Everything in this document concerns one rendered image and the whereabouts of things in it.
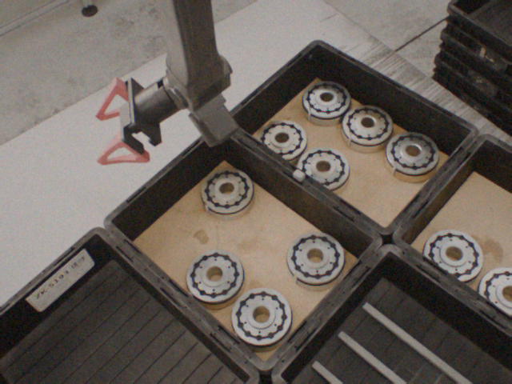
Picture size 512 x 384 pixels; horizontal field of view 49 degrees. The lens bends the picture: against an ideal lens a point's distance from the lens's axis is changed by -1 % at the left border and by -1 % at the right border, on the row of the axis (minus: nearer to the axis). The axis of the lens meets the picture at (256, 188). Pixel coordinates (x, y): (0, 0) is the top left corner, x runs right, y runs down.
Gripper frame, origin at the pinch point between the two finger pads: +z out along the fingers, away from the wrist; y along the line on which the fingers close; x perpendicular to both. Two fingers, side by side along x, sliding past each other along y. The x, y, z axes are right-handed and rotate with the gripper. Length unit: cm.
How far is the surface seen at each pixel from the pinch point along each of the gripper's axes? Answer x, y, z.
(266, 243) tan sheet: -33.1, -10.3, -9.0
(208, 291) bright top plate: -25.3, -19.0, 0.3
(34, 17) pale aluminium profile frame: -53, 167, 87
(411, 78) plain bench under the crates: -63, 34, -45
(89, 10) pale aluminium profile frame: -73, 180, 71
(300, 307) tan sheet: -35.2, -24.0, -11.6
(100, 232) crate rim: -11.3, -7.3, 11.6
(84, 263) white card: -13.5, -10.0, 17.6
